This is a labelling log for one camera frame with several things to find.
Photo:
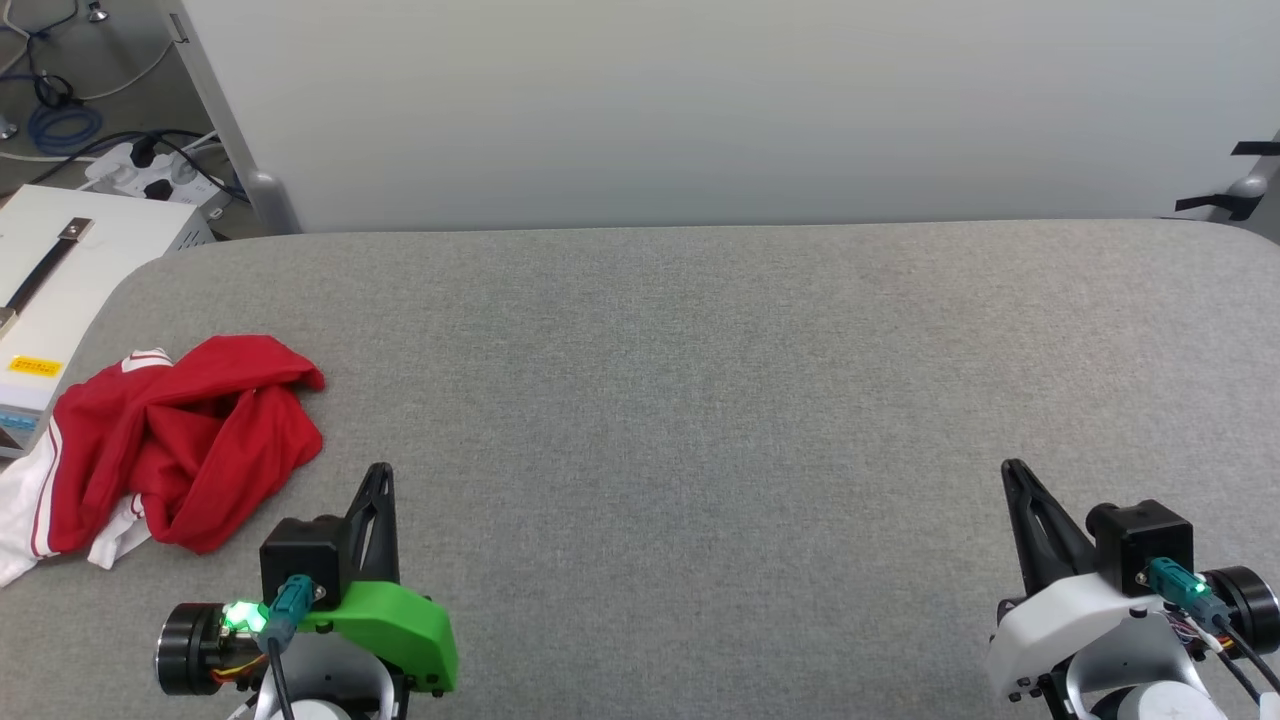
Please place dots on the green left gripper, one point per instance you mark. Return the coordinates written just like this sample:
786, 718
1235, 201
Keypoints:
400, 620

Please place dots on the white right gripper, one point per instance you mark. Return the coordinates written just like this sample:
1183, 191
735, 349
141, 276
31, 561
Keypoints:
1070, 620

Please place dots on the red white basketball jersey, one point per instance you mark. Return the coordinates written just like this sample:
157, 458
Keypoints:
200, 430

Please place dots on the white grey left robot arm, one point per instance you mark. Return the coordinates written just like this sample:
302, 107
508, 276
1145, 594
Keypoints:
185, 650

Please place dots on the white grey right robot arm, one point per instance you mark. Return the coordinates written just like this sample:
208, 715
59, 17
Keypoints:
1250, 600

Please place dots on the grey metal partition leg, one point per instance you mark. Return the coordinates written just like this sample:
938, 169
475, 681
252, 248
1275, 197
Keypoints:
265, 200

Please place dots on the black tape strip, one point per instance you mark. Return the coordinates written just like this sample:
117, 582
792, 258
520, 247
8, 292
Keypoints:
1260, 149
1205, 203

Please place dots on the grey partition foot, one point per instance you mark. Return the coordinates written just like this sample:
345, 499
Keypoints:
1250, 190

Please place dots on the black power plug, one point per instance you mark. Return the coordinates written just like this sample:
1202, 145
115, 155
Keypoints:
158, 190
142, 152

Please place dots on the white power strip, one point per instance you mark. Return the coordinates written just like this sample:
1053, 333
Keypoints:
115, 175

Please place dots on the white partition panel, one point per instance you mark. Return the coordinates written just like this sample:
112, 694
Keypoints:
700, 100

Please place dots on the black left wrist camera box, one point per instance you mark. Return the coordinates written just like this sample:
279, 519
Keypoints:
300, 550

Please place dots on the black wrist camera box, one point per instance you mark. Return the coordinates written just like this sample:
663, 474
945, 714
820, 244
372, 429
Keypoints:
1150, 540
300, 550

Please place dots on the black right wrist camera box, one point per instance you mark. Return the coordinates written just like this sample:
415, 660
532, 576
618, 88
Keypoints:
1150, 540

